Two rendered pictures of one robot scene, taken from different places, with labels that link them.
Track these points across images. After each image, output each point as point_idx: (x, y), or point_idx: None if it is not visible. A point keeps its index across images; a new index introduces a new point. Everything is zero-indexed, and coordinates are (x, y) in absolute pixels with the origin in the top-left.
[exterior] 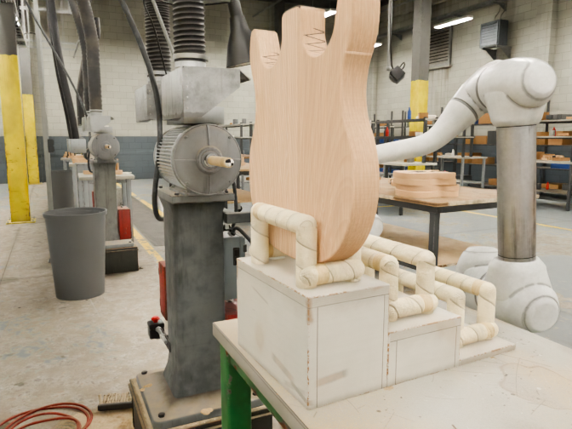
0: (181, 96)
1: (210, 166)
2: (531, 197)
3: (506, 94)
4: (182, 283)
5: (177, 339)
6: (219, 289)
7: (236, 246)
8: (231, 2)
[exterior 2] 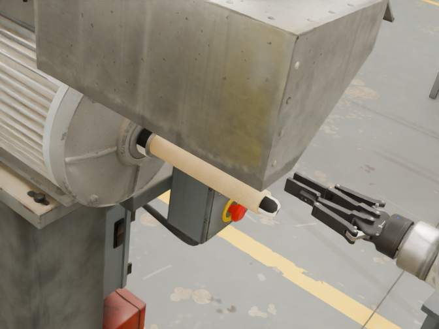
0: (257, 126)
1: (153, 156)
2: None
3: None
4: (40, 326)
5: None
6: (97, 301)
7: (119, 218)
8: None
